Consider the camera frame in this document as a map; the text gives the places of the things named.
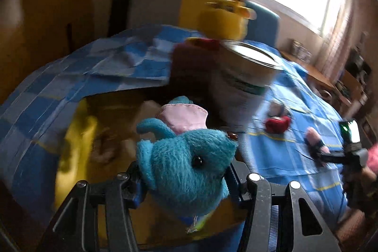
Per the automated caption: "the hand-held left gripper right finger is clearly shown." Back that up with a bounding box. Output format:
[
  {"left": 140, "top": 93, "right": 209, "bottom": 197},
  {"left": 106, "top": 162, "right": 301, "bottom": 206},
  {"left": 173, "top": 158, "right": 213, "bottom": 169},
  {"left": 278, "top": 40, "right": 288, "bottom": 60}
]
[{"left": 226, "top": 162, "right": 335, "bottom": 252}]

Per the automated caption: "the yellow bear plush toy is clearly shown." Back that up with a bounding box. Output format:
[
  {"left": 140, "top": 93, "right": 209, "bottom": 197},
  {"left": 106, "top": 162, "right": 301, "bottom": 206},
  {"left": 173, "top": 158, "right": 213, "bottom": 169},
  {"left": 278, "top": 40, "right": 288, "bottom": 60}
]
[{"left": 183, "top": 0, "right": 257, "bottom": 50}]

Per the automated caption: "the wooden shelf unit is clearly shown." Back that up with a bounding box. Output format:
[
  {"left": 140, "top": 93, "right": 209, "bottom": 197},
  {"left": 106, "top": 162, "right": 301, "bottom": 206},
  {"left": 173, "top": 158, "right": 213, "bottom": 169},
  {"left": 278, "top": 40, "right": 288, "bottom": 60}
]
[{"left": 337, "top": 34, "right": 378, "bottom": 146}]

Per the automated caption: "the blue chair back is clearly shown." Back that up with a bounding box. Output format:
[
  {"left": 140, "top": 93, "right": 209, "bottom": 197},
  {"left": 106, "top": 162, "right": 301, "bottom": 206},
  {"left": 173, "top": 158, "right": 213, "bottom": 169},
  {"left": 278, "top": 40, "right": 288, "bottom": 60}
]
[{"left": 245, "top": 1, "right": 280, "bottom": 47}]

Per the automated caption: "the blue plush toy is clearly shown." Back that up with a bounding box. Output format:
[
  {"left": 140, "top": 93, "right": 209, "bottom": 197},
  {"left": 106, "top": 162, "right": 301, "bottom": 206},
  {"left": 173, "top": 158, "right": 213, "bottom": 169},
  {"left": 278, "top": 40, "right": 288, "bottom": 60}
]
[{"left": 136, "top": 95, "right": 238, "bottom": 233}]

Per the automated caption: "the small grey and red plush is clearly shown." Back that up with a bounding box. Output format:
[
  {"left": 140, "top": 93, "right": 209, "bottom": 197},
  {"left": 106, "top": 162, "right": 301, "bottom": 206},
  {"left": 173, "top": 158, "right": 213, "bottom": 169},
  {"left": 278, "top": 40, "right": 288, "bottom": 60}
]
[{"left": 265, "top": 99, "right": 293, "bottom": 134}]

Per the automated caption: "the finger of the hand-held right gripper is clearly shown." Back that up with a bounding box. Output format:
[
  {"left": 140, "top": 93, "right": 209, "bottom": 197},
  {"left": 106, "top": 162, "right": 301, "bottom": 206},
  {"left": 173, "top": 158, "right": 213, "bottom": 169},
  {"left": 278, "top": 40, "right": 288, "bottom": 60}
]
[{"left": 309, "top": 142, "right": 346, "bottom": 167}]

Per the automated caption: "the grey pillow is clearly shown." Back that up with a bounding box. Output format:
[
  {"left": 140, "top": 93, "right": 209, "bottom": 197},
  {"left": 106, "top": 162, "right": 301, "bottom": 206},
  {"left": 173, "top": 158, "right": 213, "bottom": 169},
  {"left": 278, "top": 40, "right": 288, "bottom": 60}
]
[{"left": 128, "top": 0, "right": 184, "bottom": 30}]

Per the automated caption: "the blue plaid bed sheet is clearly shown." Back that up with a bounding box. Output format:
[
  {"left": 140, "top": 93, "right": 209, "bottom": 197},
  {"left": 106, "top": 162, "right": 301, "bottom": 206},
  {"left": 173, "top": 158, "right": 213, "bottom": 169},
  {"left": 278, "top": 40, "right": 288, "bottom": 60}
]
[{"left": 0, "top": 23, "right": 347, "bottom": 241}]

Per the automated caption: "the pink yarn skein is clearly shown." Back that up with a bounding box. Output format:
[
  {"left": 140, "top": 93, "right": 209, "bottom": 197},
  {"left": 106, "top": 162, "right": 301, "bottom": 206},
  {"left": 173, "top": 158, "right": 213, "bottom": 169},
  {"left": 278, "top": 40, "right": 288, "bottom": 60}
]
[{"left": 305, "top": 126, "right": 330, "bottom": 154}]

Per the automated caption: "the white tin can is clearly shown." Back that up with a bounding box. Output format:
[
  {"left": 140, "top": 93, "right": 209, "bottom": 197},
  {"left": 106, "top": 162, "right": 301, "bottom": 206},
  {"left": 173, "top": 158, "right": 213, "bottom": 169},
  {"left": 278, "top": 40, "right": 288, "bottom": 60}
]
[{"left": 208, "top": 40, "right": 284, "bottom": 133}]

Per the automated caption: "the wooden wardrobe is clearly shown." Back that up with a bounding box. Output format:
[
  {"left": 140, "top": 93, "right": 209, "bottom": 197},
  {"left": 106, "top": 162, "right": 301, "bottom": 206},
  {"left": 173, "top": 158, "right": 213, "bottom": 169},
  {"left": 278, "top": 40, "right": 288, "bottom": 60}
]
[{"left": 0, "top": 0, "right": 98, "bottom": 105}]

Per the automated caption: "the wooden desk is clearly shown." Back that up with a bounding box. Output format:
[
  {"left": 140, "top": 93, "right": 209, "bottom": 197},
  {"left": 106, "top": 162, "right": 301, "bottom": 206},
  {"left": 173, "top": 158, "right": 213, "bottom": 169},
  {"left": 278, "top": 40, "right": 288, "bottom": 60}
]
[{"left": 280, "top": 50, "right": 337, "bottom": 93}]

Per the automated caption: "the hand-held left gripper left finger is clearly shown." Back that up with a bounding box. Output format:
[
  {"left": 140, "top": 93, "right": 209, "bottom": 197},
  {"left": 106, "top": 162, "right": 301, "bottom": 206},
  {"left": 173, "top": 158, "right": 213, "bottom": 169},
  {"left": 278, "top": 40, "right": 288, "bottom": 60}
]
[{"left": 37, "top": 163, "right": 146, "bottom": 252}]

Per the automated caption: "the pink curtain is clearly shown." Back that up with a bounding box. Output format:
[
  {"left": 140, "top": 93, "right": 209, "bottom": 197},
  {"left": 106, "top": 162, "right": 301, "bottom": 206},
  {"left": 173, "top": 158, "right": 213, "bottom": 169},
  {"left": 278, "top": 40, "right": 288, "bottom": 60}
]
[{"left": 322, "top": 0, "right": 355, "bottom": 72}]

